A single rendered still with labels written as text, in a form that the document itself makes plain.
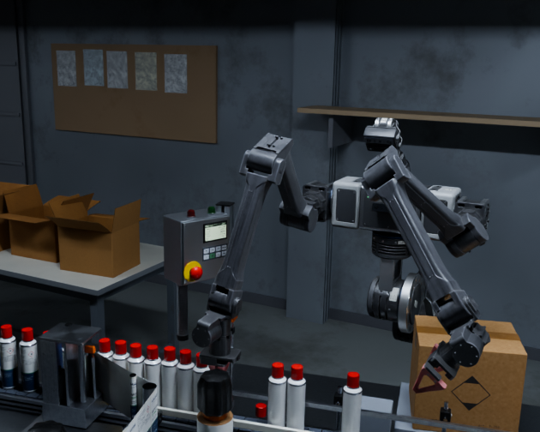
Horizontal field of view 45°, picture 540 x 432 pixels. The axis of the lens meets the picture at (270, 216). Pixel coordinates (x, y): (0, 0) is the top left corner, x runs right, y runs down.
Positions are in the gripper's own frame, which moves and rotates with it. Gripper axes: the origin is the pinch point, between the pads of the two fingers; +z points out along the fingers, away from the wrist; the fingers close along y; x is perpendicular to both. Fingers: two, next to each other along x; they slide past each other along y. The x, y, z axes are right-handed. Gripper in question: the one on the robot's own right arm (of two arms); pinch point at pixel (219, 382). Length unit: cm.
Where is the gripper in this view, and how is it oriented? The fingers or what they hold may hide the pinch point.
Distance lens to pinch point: 187.3
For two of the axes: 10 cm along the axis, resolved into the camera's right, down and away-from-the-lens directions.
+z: -0.2, 9.7, 2.2
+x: 2.6, -2.1, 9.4
